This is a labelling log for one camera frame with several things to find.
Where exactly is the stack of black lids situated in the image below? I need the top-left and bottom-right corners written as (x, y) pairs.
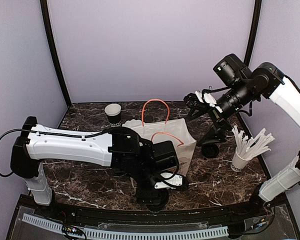
top-left (201, 144), bottom-right (220, 158)

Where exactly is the kraft paper bag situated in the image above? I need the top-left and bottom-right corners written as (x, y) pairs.
top-left (121, 99), bottom-right (198, 177)

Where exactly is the stack of paper cups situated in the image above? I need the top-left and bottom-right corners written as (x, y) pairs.
top-left (104, 103), bottom-right (122, 127)

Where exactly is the black paper coffee cup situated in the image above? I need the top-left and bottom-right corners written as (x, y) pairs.
top-left (146, 203), bottom-right (167, 213)

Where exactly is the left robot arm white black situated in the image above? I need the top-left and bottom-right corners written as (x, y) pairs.
top-left (10, 116), bottom-right (188, 218)

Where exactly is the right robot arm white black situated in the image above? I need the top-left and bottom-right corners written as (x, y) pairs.
top-left (244, 52), bottom-right (300, 176)

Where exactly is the bundle of wrapped straws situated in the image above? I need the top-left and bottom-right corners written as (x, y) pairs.
top-left (231, 125), bottom-right (275, 160)

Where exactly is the white cup holding straws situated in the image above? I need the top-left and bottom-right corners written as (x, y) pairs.
top-left (230, 149), bottom-right (251, 172)

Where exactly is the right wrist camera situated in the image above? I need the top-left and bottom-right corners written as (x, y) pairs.
top-left (183, 90), bottom-right (223, 113)

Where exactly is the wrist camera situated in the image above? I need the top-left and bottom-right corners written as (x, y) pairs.
top-left (183, 90), bottom-right (223, 113)
top-left (154, 171), bottom-right (189, 191)

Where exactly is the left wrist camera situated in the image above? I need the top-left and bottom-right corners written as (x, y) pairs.
top-left (154, 171), bottom-right (189, 191)

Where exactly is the white cable duct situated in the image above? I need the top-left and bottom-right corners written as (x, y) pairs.
top-left (22, 213), bottom-right (229, 240)

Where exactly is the black front rail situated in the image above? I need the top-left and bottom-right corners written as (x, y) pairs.
top-left (28, 200), bottom-right (273, 226)

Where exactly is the right black frame post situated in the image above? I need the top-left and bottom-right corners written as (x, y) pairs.
top-left (243, 0), bottom-right (262, 66)

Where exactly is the black frame post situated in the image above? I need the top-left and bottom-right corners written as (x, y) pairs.
top-left (39, 0), bottom-right (72, 108)
top-left (243, 0), bottom-right (262, 66)

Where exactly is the left black frame post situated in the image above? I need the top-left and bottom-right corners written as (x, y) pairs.
top-left (39, 0), bottom-right (72, 108)

